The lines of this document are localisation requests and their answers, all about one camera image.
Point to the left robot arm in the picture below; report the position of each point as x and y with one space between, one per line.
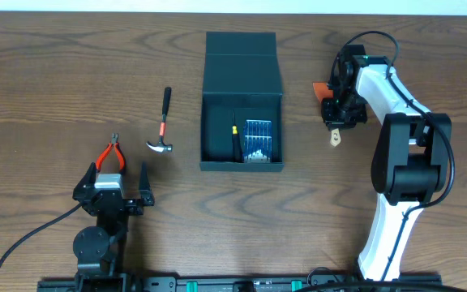
100 248

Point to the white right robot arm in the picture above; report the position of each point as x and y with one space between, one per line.
413 157

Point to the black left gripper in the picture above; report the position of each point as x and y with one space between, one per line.
109 200

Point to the blue drill bit case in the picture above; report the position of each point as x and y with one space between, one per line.
257 141

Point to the black open box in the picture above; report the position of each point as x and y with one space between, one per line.
241 74

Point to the orange scraper wooden handle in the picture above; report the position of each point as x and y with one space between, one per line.
322 91

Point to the black yellow screwdriver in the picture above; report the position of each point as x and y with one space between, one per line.
237 148

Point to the small steel claw hammer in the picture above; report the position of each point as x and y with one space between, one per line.
161 146

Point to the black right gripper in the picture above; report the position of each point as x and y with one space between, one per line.
335 122

